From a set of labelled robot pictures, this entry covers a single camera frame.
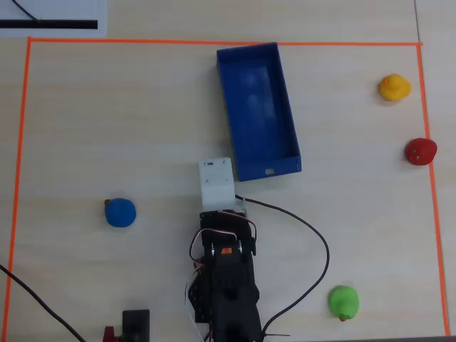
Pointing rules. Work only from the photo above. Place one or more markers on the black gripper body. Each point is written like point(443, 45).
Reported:
point(224, 218)

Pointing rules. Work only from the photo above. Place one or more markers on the red rubber duck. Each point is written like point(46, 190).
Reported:
point(420, 152)

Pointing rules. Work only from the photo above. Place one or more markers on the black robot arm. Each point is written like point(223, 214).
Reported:
point(233, 295)

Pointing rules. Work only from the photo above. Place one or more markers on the blue plastic box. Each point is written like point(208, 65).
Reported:
point(263, 107)

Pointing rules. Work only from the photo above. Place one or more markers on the yellow rubber duck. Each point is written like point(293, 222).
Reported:
point(393, 89)

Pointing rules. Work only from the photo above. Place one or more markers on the blue ball toy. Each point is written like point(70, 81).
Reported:
point(120, 213)

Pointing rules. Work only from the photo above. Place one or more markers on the black table clamp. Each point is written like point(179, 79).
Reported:
point(136, 322)

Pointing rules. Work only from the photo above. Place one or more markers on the long orange tape strip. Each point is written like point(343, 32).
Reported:
point(142, 41)

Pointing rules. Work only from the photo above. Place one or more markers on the black strip on board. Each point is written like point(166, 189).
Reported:
point(64, 24)

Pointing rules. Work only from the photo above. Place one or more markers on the white board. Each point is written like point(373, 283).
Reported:
point(71, 9)

